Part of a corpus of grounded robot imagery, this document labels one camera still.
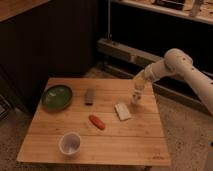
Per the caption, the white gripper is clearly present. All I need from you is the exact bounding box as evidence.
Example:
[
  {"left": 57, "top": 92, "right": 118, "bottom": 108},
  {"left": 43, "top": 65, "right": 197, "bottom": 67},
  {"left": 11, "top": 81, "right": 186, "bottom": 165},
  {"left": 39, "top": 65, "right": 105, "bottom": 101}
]
[{"left": 133, "top": 71, "right": 147, "bottom": 91}]

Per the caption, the clear plastic bottle with label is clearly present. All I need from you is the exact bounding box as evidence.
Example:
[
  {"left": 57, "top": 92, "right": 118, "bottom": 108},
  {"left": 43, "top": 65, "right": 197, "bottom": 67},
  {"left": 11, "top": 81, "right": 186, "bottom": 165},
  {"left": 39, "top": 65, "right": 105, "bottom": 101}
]
[{"left": 131, "top": 87, "right": 143, "bottom": 105}]

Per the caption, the white sponge block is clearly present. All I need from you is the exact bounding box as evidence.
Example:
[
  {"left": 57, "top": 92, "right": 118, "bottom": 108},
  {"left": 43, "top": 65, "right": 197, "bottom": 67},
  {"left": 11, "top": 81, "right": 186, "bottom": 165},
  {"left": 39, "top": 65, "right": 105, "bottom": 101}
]
[{"left": 115, "top": 103, "right": 131, "bottom": 121}]

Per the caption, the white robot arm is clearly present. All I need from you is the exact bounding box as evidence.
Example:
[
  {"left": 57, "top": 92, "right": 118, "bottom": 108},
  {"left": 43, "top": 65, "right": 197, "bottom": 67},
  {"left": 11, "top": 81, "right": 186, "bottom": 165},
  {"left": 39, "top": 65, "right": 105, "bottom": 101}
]
[{"left": 132, "top": 48, "right": 213, "bottom": 115}]

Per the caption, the dark grey rectangular block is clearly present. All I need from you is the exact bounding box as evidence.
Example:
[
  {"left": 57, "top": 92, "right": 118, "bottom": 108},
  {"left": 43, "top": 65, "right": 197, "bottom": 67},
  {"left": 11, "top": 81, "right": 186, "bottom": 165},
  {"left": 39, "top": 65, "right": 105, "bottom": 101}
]
[{"left": 84, "top": 89, "right": 94, "bottom": 105}]

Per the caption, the metal vertical pole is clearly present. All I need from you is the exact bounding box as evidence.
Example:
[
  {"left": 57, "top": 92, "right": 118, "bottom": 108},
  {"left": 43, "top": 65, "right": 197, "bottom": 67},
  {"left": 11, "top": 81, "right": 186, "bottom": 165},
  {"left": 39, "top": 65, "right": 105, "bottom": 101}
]
[{"left": 107, "top": 0, "right": 111, "bottom": 40}]

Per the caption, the orange carrot toy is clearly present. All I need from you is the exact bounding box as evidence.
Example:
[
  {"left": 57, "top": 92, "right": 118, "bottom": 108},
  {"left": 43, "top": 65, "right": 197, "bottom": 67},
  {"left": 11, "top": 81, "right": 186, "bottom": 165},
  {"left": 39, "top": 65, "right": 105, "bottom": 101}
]
[{"left": 89, "top": 115, "right": 105, "bottom": 130}]

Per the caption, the wooden table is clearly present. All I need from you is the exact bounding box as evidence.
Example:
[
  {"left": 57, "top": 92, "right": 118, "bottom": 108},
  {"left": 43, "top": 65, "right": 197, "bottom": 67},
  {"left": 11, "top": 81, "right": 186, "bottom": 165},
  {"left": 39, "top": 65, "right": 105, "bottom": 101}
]
[{"left": 17, "top": 78, "right": 171, "bottom": 166}]

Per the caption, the green bowl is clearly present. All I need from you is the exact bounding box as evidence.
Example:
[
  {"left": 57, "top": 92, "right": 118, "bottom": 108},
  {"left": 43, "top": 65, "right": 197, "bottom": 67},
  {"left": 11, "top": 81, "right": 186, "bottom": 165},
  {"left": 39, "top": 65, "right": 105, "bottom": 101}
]
[{"left": 41, "top": 85, "right": 73, "bottom": 111}]

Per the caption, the wooden shelf top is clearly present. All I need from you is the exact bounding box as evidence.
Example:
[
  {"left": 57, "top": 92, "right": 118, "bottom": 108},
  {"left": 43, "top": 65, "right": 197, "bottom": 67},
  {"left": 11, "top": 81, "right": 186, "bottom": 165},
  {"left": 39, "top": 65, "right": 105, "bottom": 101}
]
[{"left": 112, "top": 0, "right": 213, "bottom": 25}]

